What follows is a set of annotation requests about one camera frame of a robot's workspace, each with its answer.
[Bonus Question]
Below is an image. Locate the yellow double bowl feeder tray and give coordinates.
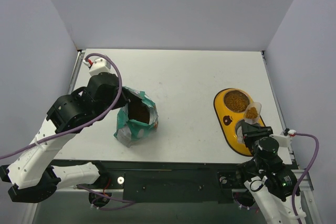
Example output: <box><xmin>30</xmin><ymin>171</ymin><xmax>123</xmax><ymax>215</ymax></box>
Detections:
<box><xmin>213</xmin><ymin>88</ymin><xmax>265</xmax><ymax>157</ymax></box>

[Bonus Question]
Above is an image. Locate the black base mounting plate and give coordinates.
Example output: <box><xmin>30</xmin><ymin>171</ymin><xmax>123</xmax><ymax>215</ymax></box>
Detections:
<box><xmin>49</xmin><ymin>159</ymin><xmax>266</xmax><ymax>205</ymax></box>

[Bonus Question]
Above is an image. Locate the near steel bowl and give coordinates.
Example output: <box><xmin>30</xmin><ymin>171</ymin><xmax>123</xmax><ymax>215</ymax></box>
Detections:
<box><xmin>235</xmin><ymin>120</ymin><xmax>245</xmax><ymax>137</ymax></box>

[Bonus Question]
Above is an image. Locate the far steel bowl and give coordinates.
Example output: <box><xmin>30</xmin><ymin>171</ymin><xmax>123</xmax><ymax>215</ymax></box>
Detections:
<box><xmin>223</xmin><ymin>90</ymin><xmax>252</xmax><ymax>113</ymax></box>

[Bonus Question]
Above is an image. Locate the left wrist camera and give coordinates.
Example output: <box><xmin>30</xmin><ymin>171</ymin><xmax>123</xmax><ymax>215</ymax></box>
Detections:
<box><xmin>82</xmin><ymin>58</ymin><xmax>111</xmax><ymax>77</ymax></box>

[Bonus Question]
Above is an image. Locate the brown kibble in scoop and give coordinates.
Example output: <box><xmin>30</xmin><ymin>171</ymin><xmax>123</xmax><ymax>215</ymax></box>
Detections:
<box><xmin>245</xmin><ymin>106</ymin><xmax>259</xmax><ymax>120</ymax></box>

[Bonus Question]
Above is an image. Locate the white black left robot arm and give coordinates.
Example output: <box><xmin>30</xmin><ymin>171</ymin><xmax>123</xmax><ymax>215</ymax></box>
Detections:
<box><xmin>1</xmin><ymin>72</ymin><xmax>128</xmax><ymax>203</ymax></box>

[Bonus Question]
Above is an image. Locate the brown kibble in far bowl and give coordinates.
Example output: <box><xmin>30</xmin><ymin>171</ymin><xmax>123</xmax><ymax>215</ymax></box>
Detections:
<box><xmin>225</xmin><ymin>92</ymin><xmax>249</xmax><ymax>111</ymax></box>

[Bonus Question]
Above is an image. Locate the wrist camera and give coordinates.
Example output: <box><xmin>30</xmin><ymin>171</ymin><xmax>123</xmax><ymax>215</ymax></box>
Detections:
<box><xmin>82</xmin><ymin>58</ymin><xmax>111</xmax><ymax>77</ymax></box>
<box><xmin>270</xmin><ymin>128</ymin><xmax>297</xmax><ymax>148</ymax></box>

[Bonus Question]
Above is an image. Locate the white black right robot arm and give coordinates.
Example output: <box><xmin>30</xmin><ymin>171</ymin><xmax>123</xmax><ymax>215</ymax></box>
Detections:
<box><xmin>234</xmin><ymin>122</ymin><xmax>306</xmax><ymax>223</ymax></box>

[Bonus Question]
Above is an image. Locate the steel bowl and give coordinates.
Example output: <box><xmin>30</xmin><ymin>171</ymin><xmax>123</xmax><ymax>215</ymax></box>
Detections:
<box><xmin>235</xmin><ymin>120</ymin><xmax>245</xmax><ymax>137</ymax></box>
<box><xmin>223</xmin><ymin>90</ymin><xmax>252</xmax><ymax>113</ymax></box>

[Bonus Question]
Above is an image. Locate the clear plastic scoop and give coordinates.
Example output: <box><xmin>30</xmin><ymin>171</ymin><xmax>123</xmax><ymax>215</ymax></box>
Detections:
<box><xmin>237</xmin><ymin>102</ymin><xmax>263</xmax><ymax>145</ymax></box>

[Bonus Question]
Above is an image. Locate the green white dog food bag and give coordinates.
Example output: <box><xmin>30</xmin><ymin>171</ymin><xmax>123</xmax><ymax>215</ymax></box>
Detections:
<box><xmin>113</xmin><ymin>87</ymin><xmax>159</xmax><ymax>147</ymax></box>

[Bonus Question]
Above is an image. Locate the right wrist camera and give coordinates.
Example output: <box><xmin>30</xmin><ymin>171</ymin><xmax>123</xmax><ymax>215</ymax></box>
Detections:
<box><xmin>270</xmin><ymin>128</ymin><xmax>297</xmax><ymax>148</ymax></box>

